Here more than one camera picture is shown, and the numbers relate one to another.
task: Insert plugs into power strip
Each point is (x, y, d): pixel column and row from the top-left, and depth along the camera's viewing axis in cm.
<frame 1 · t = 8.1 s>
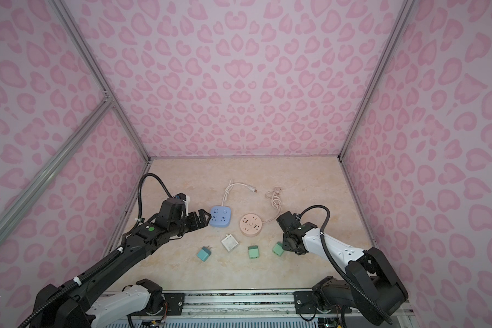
left hand: (207, 220, 82), fingers open
right hand: (290, 242, 88), fingers open
blue square power strip: (221, 216, 95), point 3 cm above the table
pink round power strip: (250, 225, 92), point 3 cm above the table
teal plug adapter: (204, 253, 86), point 2 cm above the table
white square plug adapter: (229, 242, 87), point 3 cm above the table
green plug adapter middle: (253, 251, 86), point 2 cm above the table
green plug adapter right: (278, 249, 86), point 2 cm above the table

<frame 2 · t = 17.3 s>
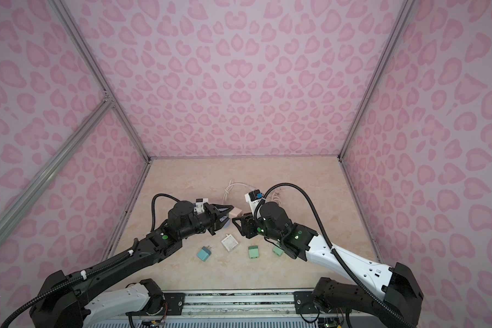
left hand: (238, 214, 70), fingers open
right hand: (235, 220, 72), fingers open
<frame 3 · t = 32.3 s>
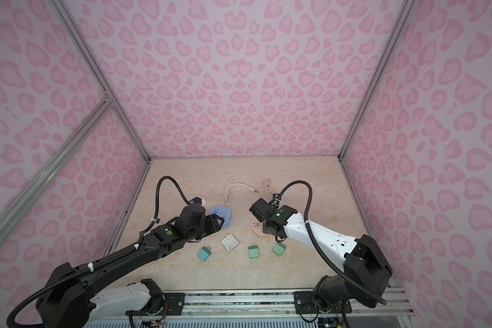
left hand: (225, 225, 80), fingers open
right hand: (272, 224, 83), fingers open
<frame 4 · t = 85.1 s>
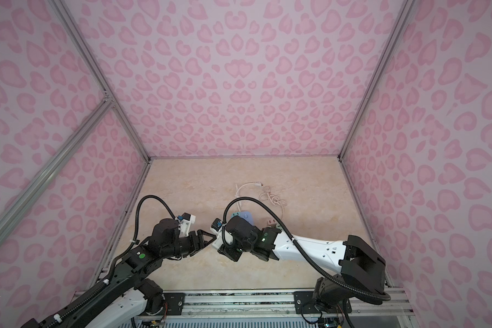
left hand: (215, 244, 74), fingers open
right hand: (221, 246, 76), fingers open
